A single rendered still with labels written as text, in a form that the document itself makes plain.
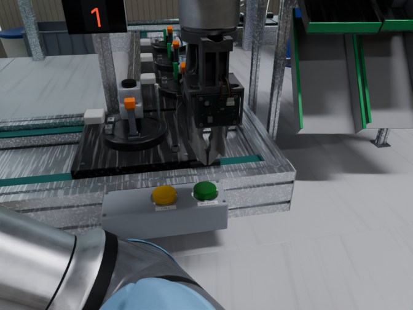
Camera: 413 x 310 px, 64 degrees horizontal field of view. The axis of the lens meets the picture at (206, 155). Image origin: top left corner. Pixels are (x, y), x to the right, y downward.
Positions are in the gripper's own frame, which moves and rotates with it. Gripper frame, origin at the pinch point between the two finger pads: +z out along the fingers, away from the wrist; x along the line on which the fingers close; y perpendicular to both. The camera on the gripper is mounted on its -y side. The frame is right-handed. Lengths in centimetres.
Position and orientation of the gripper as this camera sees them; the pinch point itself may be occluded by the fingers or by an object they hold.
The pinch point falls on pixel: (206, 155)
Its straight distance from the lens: 53.4
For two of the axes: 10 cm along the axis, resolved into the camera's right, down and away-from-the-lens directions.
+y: 1.7, 5.2, -8.4
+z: 0.0, 8.5, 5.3
